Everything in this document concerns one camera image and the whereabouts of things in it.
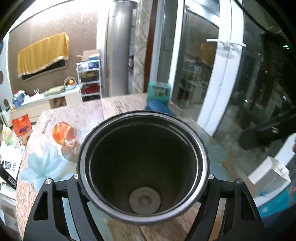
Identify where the black steel cup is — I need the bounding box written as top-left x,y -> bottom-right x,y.
77,110 -> 210,226

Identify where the white window handle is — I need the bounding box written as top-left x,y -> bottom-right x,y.
206,38 -> 247,51

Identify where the teal box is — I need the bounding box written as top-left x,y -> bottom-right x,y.
147,81 -> 172,103

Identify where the blue book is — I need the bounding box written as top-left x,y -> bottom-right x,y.
145,100 -> 174,117

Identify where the fruit basket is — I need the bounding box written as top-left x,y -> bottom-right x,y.
64,76 -> 78,91

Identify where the yellow cloth cover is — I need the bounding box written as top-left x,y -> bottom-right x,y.
17,32 -> 70,79

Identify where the orange plastic bag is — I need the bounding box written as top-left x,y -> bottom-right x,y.
12,114 -> 32,146

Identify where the white storage rack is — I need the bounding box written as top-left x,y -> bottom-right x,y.
76,60 -> 102,102

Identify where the white paper bag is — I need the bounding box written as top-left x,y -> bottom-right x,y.
249,156 -> 291,197

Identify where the black box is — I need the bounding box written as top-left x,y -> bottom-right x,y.
0,163 -> 18,192

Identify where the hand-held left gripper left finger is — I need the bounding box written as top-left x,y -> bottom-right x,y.
23,174 -> 105,241

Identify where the grey standing air conditioner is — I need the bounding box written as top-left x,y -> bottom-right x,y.
105,0 -> 137,98

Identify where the cardboard box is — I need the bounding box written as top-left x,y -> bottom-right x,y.
77,49 -> 100,62

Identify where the white low cabinet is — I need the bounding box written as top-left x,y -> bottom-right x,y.
9,88 -> 82,124

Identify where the green folded cloth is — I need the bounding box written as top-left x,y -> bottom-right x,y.
43,85 -> 65,96

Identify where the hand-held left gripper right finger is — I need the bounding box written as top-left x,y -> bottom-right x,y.
185,173 -> 265,241

